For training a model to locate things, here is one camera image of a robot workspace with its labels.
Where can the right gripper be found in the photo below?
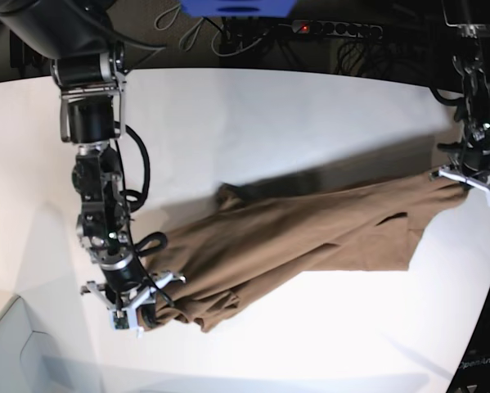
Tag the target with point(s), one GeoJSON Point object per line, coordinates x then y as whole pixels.
{"type": "Point", "coordinates": [123, 308]}

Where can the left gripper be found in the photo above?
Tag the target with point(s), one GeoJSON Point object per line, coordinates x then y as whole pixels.
{"type": "Point", "coordinates": [479, 179]}

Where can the brown t-shirt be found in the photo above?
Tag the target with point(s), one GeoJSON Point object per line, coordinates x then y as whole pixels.
{"type": "Point", "coordinates": [250, 247]}

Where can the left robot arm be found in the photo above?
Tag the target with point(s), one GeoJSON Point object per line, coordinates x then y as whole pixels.
{"type": "Point", "coordinates": [469, 158]}

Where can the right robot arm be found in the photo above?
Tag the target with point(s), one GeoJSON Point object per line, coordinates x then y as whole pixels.
{"type": "Point", "coordinates": [87, 65]}

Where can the white bin at corner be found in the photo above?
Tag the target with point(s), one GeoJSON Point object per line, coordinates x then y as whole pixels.
{"type": "Point", "coordinates": [27, 357]}

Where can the black power strip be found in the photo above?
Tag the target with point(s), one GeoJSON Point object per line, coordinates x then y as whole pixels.
{"type": "Point", "coordinates": [337, 29]}

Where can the blue box overhead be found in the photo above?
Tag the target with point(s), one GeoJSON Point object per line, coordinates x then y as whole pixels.
{"type": "Point", "coordinates": [238, 8]}

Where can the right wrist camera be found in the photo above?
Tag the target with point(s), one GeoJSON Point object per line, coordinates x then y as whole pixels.
{"type": "Point", "coordinates": [126, 320]}

